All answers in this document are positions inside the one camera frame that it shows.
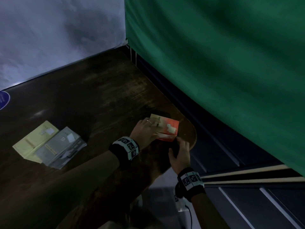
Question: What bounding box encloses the person's right hand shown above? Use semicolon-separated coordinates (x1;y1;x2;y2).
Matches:
168;137;191;175

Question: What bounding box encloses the person's left hand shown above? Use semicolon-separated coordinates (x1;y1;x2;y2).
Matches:
130;118;163;150

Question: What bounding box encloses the orange cardboard box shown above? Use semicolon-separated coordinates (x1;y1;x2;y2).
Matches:
150;114;180;142

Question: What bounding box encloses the person's right forearm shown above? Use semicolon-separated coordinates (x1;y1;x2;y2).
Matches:
191;193;230;229

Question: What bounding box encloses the person's left forearm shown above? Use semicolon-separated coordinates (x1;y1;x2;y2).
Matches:
0;150;120;229

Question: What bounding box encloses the black right wrist tracker band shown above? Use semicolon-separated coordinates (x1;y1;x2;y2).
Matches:
175;167;206;202

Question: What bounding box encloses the black wrist tracker band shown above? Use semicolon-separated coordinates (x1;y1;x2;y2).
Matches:
109;136;140;170
175;167;206;202

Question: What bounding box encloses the black left wrist tracker band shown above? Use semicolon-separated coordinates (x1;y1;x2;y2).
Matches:
109;136;140;170

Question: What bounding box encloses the small white device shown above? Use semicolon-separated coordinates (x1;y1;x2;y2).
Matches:
175;195;191;213

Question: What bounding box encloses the green curtain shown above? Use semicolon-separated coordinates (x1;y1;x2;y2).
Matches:
124;0;305;177

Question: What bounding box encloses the grey flat packet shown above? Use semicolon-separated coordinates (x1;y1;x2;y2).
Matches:
34;126;87;170

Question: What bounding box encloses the yellow flat packet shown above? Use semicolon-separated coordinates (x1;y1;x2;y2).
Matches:
12;120;59;164

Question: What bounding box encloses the white backdrop sheet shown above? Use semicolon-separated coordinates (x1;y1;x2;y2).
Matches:
0;0;129;91

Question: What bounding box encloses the blue round sticker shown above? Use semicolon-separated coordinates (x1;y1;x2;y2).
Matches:
0;90;10;111

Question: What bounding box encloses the black cable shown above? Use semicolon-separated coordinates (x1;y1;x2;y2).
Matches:
184;204;193;229

